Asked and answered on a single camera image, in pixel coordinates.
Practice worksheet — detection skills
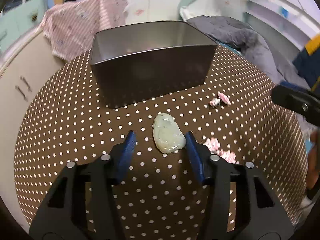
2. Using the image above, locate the grey duvet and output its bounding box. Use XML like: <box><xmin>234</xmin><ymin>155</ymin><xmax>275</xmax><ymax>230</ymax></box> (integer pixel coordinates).
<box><xmin>187</xmin><ymin>15</ymin><xmax>312</xmax><ymax>89</ymax></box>

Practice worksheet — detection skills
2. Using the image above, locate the pink bow hair clip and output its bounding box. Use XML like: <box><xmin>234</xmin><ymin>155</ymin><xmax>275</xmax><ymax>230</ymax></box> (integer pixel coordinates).
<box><xmin>202</xmin><ymin>137</ymin><xmax>237</xmax><ymax>164</ymax></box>
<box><xmin>209</xmin><ymin>92</ymin><xmax>231</xmax><ymax>108</ymax></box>

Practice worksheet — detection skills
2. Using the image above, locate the dark blue garment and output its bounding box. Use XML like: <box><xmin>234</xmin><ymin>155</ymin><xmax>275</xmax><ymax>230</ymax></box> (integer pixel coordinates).
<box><xmin>292</xmin><ymin>34</ymin><xmax>320</xmax><ymax>93</ymax></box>

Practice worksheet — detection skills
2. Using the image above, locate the narrow teal drawer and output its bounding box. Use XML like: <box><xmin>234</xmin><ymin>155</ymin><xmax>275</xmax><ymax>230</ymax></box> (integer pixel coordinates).
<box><xmin>15</xmin><ymin>0</ymin><xmax>59</xmax><ymax>34</ymax></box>

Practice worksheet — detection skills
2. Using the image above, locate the brown polka dot tablecloth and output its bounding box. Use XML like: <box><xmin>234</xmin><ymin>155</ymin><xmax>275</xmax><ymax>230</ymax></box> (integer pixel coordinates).
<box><xmin>14</xmin><ymin>42</ymin><xmax>309</xmax><ymax>240</ymax></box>

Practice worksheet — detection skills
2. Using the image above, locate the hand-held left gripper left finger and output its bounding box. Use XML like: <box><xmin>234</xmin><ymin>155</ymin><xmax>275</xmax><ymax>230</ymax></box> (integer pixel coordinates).
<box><xmin>29</xmin><ymin>131</ymin><xmax>137</xmax><ymax>240</ymax></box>

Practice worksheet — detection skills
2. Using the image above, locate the person's right hand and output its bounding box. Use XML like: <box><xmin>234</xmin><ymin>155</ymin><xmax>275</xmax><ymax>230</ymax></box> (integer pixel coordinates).
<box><xmin>306</xmin><ymin>130</ymin><xmax>320</xmax><ymax>190</ymax></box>

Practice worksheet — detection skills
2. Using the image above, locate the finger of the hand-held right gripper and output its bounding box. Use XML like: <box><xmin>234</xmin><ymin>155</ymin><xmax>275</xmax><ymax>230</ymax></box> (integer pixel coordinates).
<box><xmin>272</xmin><ymin>84</ymin><xmax>320</xmax><ymax>130</ymax></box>

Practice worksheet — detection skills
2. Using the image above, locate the grey metal box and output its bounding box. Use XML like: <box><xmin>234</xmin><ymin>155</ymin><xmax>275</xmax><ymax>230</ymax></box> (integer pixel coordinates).
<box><xmin>90</xmin><ymin>21</ymin><xmax>218</xmax><ymax>110</ymax></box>

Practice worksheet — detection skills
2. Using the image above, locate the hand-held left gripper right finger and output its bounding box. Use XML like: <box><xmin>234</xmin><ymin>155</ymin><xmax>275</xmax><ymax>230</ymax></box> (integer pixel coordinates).
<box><xmin>184</xmin><ymin>131</ymin><xmax>294</xmax><ymax>240</ymax></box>

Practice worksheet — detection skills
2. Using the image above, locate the pink checkered cloth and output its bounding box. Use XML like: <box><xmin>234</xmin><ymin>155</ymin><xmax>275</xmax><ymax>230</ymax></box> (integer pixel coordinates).
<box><xmin>41</xmin><ymin>0</ymin><xmax>129</xmax><ymax>60</ymax></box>

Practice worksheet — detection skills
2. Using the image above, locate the pale green jade pendant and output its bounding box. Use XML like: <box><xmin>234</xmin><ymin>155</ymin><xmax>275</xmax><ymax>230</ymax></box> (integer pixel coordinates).
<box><xmin>153</xmin><ymin>113</ymin><xmax>187</xmax><ymax>155</ymax></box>

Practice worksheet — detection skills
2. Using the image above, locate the beige low cabinet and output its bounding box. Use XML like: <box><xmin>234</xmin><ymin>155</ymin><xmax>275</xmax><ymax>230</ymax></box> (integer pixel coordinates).
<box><xmin>0</xmin><ymin>27</ymin><xmax>65</xmax><ymax>205</ymax></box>

